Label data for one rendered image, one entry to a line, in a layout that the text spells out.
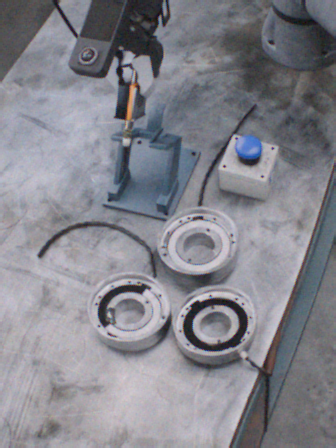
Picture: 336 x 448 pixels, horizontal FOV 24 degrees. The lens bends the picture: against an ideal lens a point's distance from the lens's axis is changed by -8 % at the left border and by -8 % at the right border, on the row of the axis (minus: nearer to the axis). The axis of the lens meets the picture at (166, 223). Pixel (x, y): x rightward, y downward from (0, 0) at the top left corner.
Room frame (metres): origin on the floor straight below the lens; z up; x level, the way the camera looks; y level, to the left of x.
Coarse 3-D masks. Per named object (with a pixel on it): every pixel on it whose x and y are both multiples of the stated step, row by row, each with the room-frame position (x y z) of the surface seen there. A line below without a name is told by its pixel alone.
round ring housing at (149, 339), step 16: (128, 272) 0.60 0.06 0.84; (96, 288) 0.59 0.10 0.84; (112, 288) 0.59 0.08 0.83; (160, 288) 0.58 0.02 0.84; (112, 304) 0.57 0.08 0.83; (128, 304) 0.57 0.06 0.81; (144, 304) 0.56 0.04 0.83; (160, 304) 0.56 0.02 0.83; (96, 320) 0.55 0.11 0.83; (144, 320) 0.54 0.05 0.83; (160, 320) 0.53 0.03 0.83; (144, 336) 0.51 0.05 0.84; (160, 336) 0.51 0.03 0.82
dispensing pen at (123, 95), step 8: (136, 72) 0.78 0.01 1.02; (136, 80) 0.78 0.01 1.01; (120, 88) 0.76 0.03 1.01; (128, 88) 0.76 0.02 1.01; (120, 96) 0.76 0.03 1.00; (128, 96) 0.75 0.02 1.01; (120, 104) 0.75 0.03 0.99; (128, 104) 0.75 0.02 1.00; (120, 112) 0.75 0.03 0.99; (128, 128) 0.74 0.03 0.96; (128, 136) 0.74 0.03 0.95; (128, 144) 0.73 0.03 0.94
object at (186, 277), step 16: (192, 208) 0.69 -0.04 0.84; (208, 208) 0.68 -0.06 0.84; (176, 224) 0.68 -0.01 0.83; (224, 224) 0.66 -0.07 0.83; (160, 240) 0.65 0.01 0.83; (192, 240) 0.66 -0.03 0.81; (208, 240) 0.65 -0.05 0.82; (160, 256) 0.62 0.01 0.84; (208, 256) 0.62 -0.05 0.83; (176, 272) 0.60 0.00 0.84; (192, 272) 0.59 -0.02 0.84; (208, 272) 0.59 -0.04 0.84; (224, 272) 0.59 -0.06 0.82
